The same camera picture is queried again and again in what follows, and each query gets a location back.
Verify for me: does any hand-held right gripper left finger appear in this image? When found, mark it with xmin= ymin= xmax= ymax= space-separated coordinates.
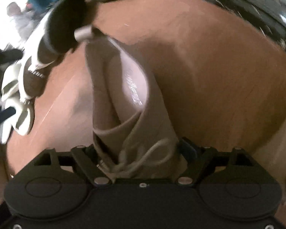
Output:
xmin=33 ymin=145 xmax=110 ymax=187

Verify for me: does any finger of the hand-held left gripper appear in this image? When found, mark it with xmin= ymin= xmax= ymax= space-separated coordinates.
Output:
xmin=0 ymin=107 xmax=16 ymax=125
xmin=0 ymin=49 xmax=23 ymax=66

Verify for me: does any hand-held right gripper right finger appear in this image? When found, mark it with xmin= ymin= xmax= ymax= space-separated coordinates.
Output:
xmin=177 ymin=137 xmax=253 ymax=186

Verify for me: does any beige drawstring garment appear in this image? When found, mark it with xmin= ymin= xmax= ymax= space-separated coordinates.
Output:
xmin=74 ymin=25 xmax=190 ymax=181

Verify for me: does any white and black sneaker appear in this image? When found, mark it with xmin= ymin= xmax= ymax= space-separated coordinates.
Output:
xmin=0 ymin=0 xmax=143 ymax=144

